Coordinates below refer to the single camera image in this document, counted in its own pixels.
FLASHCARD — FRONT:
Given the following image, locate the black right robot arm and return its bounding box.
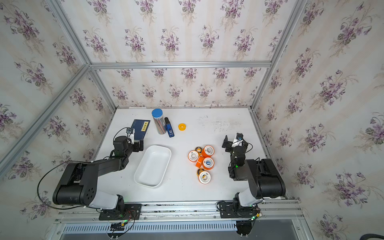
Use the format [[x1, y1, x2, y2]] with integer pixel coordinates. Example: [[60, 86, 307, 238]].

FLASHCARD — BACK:
[[222, 133, 286, 209]]

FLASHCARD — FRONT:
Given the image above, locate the orange sealing tape roll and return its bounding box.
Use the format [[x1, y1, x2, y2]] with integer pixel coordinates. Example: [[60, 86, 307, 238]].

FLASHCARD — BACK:
[[198, 171, 212, 185], [188, 150, 200, 163], [202, 145, 215, 158], [195, 155, 205, 168]]

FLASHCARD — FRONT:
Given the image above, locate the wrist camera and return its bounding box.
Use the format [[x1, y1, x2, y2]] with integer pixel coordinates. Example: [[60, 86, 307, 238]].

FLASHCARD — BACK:
[[234, 133, 244, 146], [126, 127, 135, 138]]

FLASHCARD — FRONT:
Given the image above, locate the white plastic storage box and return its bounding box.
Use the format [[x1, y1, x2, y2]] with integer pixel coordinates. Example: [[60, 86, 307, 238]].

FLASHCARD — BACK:
[[134, 145, 172, 189]]

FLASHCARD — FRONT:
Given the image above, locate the blue stapler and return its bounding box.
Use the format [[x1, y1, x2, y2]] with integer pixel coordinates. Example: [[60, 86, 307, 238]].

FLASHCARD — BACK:
[[164, 117, 175, 138]]

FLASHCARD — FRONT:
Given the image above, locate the aluminium front rail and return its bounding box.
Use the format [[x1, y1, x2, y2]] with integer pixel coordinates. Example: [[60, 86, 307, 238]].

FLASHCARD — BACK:
[[54, 199, 305, 224]]

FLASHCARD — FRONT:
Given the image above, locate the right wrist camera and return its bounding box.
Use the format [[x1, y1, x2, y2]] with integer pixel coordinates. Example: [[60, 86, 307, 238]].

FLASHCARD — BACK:
[[234, 133, 244, 146]]

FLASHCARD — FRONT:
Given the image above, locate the blue-centred orange tape roll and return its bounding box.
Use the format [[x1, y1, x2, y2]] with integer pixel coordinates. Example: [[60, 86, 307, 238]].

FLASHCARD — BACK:
[[202, 158, 215, 171]]

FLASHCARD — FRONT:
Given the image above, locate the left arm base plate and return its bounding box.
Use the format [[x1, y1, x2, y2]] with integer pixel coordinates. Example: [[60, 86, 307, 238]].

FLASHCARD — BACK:
[[99, 204, 143, 221]]

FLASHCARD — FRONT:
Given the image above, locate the blue-lidded pencil tube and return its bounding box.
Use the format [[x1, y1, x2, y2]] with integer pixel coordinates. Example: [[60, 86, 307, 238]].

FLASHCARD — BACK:
[[152, 109, 167, 135]]

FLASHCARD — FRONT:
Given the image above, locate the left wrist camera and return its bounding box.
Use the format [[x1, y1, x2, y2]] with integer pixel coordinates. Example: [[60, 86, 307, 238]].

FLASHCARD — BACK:
[[126, 127, 135, 138]]

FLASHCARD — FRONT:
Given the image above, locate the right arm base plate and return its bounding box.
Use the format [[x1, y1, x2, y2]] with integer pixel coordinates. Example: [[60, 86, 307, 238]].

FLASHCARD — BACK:
[[216, 201, 261, 220]]

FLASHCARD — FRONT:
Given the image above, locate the yellow tape roll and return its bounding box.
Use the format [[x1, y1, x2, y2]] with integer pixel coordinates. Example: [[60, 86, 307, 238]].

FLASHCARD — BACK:
[[178, 124, 186, 131]]

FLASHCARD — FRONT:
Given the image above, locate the dark blue book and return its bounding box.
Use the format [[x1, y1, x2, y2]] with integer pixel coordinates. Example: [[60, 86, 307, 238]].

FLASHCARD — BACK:
[[131, 119, 151, 141]]

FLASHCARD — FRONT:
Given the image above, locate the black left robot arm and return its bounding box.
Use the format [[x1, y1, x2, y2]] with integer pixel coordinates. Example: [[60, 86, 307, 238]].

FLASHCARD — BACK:
[[53, 136, 144, 213]]

